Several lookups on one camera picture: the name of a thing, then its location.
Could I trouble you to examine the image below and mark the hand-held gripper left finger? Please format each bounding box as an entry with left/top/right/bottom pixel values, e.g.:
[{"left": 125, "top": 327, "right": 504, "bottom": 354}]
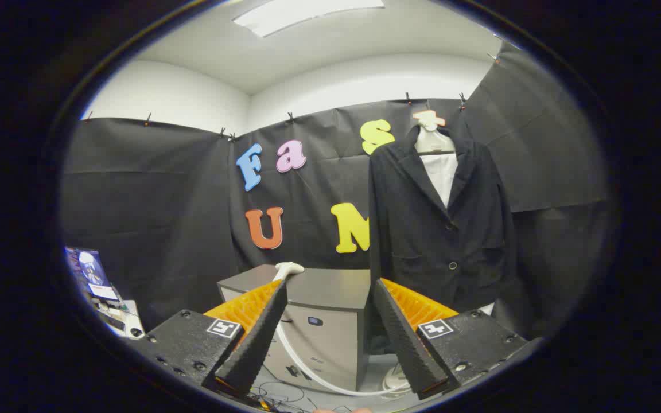
[{"left": 133, "top": 278, "right": 290, "bottom": 399}]

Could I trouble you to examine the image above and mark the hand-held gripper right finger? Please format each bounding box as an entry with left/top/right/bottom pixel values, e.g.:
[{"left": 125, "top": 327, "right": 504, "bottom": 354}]
[{"left": 370, "top": 278, "right": 545, "bottom": 401}]

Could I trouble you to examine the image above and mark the white garment steamer base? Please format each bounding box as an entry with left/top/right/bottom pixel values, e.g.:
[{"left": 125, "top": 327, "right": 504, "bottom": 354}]
[{"left": 382, "top": 364, "right": 411, "bottom": 392}]

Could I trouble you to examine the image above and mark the white garment steamer hose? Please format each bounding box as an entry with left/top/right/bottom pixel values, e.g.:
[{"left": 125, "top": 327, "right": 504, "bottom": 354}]
[{"left": 275, "top": 321, "right": 413, "bottom": 398}]

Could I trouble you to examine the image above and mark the black suit jacket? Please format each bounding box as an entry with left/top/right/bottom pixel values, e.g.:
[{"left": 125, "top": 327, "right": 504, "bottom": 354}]
[{"left": 368, "top": 123, "right": 523, "bottom": 322}]

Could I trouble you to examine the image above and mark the grey cabinet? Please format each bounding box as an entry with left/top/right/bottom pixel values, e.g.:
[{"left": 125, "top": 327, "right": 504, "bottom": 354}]
[{"left": 217, "top": 264, "right": 372, "bottom": 393}]

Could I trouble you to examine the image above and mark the pile of small desk items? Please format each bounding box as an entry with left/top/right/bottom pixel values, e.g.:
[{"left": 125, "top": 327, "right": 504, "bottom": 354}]
[{"left": 92, "top": 298, "right": 145, "bottom": 340}]

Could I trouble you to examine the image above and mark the black backdrop cloth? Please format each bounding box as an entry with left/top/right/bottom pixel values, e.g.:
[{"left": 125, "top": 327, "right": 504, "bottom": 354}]
[{"left": 60, "top": 40, "right": 612, "bottom": 345}]

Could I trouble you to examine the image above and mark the laptop screen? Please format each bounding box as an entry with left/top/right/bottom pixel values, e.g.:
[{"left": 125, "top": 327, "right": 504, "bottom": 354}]
[{"left": 65, "top": 247, "right": 122, "bottom": 302}]

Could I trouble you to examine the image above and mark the white plastic hanger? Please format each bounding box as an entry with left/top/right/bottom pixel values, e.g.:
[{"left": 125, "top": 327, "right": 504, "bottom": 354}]
[{"left": 414, "top": 122, "right": 456, "bottom": 157}]

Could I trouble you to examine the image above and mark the row of black backdrop clips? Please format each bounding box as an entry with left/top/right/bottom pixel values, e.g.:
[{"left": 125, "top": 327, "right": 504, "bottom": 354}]
[{"left": 84, "top": 52, "right": 500, "bottom": 143}]

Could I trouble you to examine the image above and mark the long ceiling light panel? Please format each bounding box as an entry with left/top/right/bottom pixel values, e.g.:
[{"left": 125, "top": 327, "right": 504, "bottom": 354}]
[{"left": 232, "top": 0, "right": 386, "bottom": 38}]

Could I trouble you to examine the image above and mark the tangle of black cables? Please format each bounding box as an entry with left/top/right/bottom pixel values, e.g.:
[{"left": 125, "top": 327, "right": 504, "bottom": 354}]
[{"left": 250, "top": 381, "right": 320, "bottom": 411}]

